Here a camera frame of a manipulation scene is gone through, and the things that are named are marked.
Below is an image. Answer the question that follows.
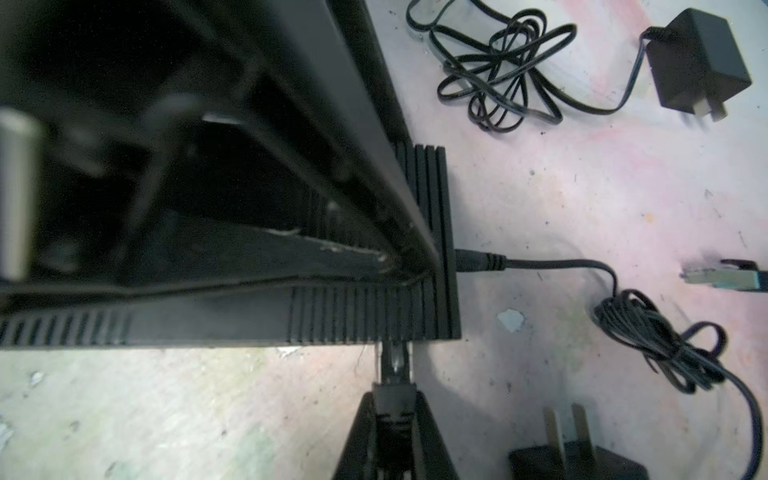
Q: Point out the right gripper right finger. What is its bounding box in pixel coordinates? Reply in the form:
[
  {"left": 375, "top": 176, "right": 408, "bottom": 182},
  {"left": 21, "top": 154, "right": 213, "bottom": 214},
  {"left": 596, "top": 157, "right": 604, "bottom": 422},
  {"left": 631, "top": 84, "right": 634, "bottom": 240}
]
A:
[{"left": 411, "top": 392, "right": 459, "bottom": 480}]

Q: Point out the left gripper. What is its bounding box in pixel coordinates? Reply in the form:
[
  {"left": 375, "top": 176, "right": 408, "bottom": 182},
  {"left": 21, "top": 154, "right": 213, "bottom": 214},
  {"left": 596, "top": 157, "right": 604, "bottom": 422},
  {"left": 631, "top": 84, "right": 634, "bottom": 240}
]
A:
[{"left": 1, "top": 1, "right": 440, "bottom": 297}]

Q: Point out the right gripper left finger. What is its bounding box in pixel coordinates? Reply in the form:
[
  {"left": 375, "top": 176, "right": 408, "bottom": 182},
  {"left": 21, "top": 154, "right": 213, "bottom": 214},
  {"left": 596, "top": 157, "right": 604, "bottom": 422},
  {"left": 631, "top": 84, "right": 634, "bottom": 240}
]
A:
[{"left": 332, "top": 392, "right": 378, "bottom": 480}]

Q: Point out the black network switch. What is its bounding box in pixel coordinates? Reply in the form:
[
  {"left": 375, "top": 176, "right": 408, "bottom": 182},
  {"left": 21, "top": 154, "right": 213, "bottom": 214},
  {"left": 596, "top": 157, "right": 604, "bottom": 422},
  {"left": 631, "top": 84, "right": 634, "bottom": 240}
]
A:
[{"left": 1, "top": 145, "right": 461, "bottom": 350}]

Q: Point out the small black power adapter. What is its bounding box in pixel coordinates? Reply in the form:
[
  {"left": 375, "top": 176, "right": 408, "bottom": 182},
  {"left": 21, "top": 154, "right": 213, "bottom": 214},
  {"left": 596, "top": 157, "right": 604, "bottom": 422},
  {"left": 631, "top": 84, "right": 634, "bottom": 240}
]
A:
[{"left": 454, "top": 248, "right": 764, "bottom": 480}]

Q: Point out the black wall plug adapter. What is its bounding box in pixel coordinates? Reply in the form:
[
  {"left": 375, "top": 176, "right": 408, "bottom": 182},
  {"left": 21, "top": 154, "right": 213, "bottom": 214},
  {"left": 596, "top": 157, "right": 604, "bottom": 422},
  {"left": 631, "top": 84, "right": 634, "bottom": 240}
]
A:
[{"left": 405, "top": 1, "right": 752, "bottom": 134}]

